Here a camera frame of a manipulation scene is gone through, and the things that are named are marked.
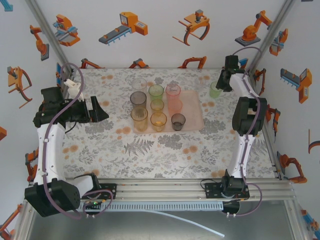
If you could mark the tall grey glass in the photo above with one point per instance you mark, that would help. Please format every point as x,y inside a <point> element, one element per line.
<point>138,100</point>

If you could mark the tall amber glass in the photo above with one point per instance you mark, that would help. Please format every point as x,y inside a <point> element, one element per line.
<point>139,120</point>

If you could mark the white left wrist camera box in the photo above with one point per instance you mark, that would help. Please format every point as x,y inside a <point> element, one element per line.
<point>72,86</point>

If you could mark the small amber tumbler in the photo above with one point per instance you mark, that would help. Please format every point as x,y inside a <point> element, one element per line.
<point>157,106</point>

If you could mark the short grey glass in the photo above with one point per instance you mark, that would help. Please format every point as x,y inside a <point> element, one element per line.
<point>178,122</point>

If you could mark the pink textured plastic cup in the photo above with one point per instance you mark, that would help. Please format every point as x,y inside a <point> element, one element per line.
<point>175,107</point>

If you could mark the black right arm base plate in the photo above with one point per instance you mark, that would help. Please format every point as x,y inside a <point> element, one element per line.
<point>212,192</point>

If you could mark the grey metal sheet panel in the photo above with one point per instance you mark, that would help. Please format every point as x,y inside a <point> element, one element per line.
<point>125,227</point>

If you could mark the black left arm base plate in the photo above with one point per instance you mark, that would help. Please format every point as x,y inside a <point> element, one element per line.
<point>111,186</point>

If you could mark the floral patterned tablecloth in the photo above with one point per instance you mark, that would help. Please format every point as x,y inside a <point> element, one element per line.
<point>150,162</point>

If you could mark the aluminium frame post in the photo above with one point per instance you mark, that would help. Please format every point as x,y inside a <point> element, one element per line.
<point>273,30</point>
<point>47,30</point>

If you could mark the green transparent cup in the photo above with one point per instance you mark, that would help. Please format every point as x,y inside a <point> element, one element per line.
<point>156,92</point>
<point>214,92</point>

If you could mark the wide amber tumbler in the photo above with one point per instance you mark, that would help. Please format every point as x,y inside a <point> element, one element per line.
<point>158,122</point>

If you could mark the thin white plastic strip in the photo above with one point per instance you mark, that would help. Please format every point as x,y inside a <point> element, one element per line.
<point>200,225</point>

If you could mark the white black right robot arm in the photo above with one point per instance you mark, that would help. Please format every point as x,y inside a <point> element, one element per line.
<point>237,160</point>

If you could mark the tall clear glass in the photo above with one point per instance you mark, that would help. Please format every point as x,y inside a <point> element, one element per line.
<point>139,85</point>

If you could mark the long aluminium base rail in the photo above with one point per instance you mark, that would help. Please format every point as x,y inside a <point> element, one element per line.
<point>160,191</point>

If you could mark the red transparent glass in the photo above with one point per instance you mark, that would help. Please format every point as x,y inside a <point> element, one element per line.
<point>173,90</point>

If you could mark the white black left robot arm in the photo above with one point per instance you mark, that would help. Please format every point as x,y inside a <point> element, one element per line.
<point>53,150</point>

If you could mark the pink plastic tray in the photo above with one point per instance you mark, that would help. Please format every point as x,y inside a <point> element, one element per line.
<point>192,112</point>

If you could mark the small green-lit circuit board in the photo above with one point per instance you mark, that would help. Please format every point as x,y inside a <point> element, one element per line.
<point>92,203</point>

